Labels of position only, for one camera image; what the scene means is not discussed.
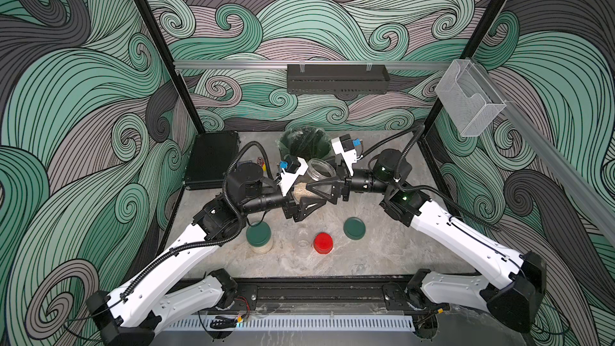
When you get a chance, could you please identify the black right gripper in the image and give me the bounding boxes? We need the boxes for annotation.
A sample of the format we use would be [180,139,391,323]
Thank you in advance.
[310,156,394,207]

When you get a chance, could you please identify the green-lidded oatmeal jar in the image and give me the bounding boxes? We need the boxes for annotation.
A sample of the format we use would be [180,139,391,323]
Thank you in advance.
[246,222,273,254]
[291,159,336,203]

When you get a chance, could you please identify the red jar lid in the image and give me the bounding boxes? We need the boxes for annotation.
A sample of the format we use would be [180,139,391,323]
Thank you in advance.
[313,232,333,254]

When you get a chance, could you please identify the green jar lid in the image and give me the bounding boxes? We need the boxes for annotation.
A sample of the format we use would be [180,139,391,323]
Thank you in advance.
[343,217,366,240]

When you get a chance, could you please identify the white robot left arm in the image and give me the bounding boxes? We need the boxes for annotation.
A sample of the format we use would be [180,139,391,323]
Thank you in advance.
[86,191,326,345]

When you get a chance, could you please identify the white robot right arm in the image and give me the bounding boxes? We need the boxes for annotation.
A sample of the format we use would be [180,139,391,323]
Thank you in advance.
[306,174,546,333]

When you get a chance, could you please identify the clear plastic bin liner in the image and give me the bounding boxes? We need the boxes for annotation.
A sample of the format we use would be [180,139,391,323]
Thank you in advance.
[277,126,333,160]

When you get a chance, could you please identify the black trash bin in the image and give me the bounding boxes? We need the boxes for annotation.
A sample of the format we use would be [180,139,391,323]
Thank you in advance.
[279,146,310,163]

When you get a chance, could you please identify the red yellow toy car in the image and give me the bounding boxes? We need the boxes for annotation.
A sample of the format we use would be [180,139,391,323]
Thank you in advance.
[257,157,267,171]

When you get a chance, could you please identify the black hard case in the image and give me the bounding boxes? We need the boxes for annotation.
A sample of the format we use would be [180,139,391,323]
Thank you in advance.
[184,131,240,190]

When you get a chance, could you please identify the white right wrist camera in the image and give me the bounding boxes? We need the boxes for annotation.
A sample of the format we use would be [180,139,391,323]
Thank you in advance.
[331,134,363,176]

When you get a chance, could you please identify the black corrugated left cable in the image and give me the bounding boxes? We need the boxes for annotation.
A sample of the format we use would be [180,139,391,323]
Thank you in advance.
[119,140,275,301]

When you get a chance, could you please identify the black corrugated cable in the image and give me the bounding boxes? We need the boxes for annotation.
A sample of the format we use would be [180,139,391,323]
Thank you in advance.
[119,140,275,301]
[359,122,503,232]

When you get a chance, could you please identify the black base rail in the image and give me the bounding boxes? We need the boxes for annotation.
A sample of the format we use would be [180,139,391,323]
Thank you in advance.
[191,276,486,316]

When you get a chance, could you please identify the black corrugated right cable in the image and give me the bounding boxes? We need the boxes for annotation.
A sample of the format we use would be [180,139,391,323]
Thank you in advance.
[359,122,503,232]

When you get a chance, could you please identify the black wall-mounted tray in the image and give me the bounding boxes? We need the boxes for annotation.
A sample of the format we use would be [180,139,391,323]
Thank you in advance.
[287,65,391,97]

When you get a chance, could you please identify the aluminium wall rail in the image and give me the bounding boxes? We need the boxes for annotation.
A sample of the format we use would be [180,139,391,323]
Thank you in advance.
[174,59,451,70]
[477,64,614,243]

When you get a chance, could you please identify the white slotted cable duct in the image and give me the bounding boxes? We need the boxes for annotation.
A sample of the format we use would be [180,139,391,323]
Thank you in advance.
[166,314,415,333]

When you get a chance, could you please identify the clear acrylic wall holder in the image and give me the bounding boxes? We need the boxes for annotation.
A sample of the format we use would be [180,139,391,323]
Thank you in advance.
[436,59,506,137]

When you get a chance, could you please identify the aluminium right wall rail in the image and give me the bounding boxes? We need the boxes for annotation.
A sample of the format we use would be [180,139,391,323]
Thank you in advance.
[477,64,614,243]

